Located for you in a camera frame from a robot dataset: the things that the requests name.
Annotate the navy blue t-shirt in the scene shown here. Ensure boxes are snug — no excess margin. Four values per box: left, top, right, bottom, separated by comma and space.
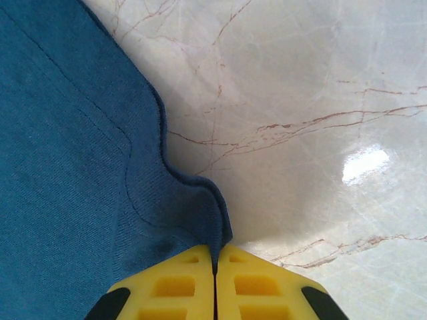
0, 0, 234, 320

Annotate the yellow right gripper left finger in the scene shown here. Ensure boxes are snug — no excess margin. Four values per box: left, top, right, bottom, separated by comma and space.
85, 244, 218, 320

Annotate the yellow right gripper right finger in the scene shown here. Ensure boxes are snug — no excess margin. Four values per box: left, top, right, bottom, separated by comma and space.
215, 244, 350, 320

